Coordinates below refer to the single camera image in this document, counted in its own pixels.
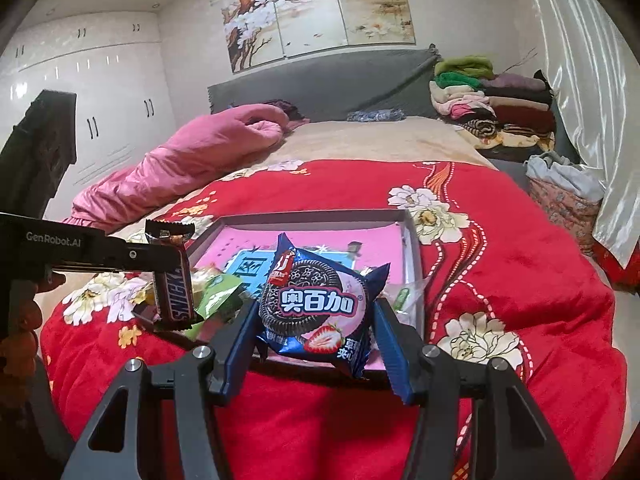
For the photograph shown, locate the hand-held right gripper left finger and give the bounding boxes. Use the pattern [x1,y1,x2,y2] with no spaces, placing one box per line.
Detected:
[60,297,258,480]

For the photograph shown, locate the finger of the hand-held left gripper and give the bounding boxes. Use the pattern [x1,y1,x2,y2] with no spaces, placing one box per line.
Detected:
[120,241,187,277]

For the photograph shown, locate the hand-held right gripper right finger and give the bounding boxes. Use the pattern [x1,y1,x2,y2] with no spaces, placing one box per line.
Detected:
[372,297,563,480]

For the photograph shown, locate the brown chocolate bar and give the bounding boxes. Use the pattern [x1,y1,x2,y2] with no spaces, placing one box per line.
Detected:
[144,219,197,332]

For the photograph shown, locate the clear pastry packet green label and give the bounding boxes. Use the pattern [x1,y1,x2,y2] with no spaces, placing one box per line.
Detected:
[385,277,428,326]

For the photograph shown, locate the green and white snack packet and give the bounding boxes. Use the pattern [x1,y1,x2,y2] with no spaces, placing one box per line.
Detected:
[192,272,253,338]

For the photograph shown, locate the blue cookie packet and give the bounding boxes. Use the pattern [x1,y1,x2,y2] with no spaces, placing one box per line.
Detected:
[254,232,392,380]

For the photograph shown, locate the grey cardboard box tray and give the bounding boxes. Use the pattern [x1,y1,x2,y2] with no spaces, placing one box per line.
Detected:
[184,208,427,391]

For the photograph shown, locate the person's left hand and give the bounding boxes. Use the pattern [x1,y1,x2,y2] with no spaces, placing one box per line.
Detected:
[32,272,67,295]

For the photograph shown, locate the pink quilt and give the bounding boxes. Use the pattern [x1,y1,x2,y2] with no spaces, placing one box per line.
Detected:
[62,103,291,233]

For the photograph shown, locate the dark wooden furniture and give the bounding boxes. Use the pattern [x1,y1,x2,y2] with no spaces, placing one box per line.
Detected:
[0,89,78,221]

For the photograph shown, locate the pink book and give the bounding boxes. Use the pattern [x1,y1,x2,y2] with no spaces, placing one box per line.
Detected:
[195,222,413,381]

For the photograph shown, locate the red floral blanket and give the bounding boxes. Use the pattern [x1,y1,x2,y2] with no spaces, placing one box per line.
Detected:
[40,159,628,480]

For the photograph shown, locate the white wardrobe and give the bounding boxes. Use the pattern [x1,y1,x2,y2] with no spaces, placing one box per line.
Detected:
[0,10,178,221]

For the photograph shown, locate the dark purple cloth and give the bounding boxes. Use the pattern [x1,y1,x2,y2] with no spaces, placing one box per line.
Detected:
[262,99,311,133]

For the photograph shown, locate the floral fabric basket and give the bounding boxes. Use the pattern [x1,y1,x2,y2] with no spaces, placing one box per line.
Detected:
[527,175,601,256]

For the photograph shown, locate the grey patterned cloth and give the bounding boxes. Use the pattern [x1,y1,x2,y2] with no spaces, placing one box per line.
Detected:
[346,109,405,123]

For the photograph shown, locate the red cloth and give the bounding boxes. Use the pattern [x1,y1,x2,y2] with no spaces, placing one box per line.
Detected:
[592,242,640,293]

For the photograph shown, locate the light blue clothes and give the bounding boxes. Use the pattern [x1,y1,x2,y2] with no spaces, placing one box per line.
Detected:
[525,154,606,203]

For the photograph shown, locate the grey headboard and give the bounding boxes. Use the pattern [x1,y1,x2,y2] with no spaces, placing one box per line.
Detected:
[207,44,441,122]

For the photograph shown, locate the stack of folded clothes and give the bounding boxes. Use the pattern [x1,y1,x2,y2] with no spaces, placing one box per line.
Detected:
[431,55,557,151]

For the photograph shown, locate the white satin curtain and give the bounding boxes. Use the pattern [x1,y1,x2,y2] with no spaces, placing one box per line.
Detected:
[520,0,640,268]

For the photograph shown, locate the floral wall painting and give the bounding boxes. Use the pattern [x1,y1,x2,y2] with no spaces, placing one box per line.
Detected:
[220,0,417,75]

